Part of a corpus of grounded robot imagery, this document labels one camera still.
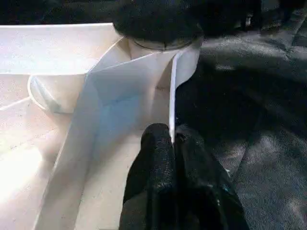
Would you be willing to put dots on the white plastic table top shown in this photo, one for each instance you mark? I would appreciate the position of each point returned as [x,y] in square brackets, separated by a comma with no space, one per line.
[48,72]

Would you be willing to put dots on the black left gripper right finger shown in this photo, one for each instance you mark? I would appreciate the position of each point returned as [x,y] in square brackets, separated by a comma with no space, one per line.
[204,184]

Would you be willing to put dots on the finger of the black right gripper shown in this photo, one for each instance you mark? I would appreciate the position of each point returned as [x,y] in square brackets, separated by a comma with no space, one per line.
[156,24]

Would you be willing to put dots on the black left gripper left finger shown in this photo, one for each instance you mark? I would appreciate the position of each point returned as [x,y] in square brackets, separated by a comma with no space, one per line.
[153,172]

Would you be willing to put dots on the black glossy mat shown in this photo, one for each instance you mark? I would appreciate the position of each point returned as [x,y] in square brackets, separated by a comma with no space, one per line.
[251,107]

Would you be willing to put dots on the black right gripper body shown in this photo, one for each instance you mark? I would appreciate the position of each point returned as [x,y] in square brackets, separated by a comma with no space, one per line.
[227,14]

